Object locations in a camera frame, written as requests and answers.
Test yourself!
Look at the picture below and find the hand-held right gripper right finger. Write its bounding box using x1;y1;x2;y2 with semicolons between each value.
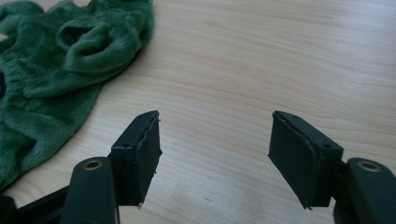
267;110;345;210

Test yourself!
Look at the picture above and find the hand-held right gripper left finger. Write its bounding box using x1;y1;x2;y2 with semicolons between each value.
107;109;163;207

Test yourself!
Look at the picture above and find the green fleece cloth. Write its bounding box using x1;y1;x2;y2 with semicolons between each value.
0;0;155;191

